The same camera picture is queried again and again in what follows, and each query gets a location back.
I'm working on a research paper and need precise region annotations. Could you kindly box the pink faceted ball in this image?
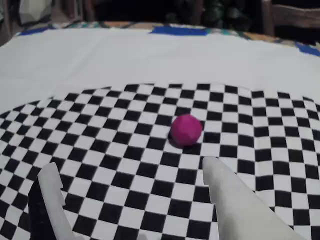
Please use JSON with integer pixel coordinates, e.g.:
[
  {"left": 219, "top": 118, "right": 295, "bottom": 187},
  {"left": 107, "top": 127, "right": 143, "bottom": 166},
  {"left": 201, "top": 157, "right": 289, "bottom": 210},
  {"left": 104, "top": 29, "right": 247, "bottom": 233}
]
[{"left": 169, "top": 113, "right": 203, "bottom": 148}]

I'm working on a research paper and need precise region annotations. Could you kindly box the blue tape strip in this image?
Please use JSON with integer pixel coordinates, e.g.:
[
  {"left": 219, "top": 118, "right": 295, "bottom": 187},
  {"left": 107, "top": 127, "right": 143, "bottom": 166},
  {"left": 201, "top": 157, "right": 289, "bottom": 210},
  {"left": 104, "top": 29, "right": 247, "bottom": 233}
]
[
  {"left": 16, "top": 26, "right": 49, "bottom": 37},
  {"left": 294, "top": 41, "right": 320, "bottom": 58},
  {"left": 149, "top": 25, "right": 209, "bottom": 36}
]

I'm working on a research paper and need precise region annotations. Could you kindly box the low-poly paper penguin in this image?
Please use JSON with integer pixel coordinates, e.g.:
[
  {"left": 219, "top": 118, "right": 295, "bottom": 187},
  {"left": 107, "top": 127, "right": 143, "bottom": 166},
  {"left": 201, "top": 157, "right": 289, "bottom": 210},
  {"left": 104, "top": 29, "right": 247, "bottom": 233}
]
[{"left": 14, "top": 0, "right": 55, "bottom": 26}]

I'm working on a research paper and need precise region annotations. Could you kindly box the green leafy pothos plant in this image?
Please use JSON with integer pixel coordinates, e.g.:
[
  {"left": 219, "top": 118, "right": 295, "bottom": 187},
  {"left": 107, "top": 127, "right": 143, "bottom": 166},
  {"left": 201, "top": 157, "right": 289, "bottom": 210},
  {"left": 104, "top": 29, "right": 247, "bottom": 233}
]
[{"left": 164, "top": 0, "right": 263, "bottom": 32}]

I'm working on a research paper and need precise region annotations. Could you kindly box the white fixed gripper jaw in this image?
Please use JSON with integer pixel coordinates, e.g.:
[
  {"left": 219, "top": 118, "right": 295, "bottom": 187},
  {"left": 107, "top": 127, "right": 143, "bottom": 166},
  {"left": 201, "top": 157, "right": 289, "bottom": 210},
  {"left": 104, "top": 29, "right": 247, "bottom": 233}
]
[{"left": 201, "top": 155, "right": 307, "bottom": 240}]

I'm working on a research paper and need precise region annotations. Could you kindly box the checkered white paper sheet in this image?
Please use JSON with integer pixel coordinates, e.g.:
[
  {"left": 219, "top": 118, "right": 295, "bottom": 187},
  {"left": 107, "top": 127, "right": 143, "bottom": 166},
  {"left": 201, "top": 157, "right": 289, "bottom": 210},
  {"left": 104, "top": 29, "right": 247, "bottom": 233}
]
[{"left": 0, "top": 26, "right": 320, "bottom": 240}]

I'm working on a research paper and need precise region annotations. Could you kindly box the brown wooden chair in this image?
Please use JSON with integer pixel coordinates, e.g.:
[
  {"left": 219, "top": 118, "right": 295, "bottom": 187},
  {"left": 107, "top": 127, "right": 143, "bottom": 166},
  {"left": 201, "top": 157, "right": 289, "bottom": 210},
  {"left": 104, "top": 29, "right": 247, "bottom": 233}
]
[{"left": 261, "top": 0, "right": 320, "bottom": 46}]

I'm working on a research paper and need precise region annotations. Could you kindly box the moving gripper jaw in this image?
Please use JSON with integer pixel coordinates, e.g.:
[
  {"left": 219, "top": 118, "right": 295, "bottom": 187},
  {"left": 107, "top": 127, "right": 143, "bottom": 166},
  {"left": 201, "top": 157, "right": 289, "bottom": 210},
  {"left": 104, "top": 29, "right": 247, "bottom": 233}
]
[{"left": 26, "top": 161, "right": 85, "bottom": 240}]

